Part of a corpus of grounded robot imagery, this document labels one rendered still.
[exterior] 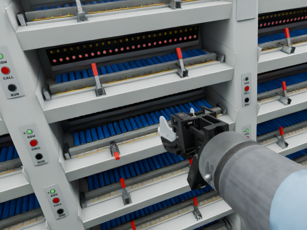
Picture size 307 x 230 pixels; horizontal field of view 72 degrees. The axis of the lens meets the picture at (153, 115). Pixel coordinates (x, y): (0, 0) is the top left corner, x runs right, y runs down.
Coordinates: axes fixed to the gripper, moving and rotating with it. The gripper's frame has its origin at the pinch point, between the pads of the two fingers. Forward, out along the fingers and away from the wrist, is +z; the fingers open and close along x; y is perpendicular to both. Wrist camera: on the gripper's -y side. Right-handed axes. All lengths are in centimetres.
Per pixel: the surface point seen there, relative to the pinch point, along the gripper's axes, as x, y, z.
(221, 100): -29.9, -5.0, 24.1
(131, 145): 8.9, -10.4, 19.3
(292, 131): -66, -29, 24
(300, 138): -66, -31, 19
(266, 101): -50, -10, 22
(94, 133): 19.4, -5.5, 26.5
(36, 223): 45, -29, 21
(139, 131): 4.9, -7.1, 21.4
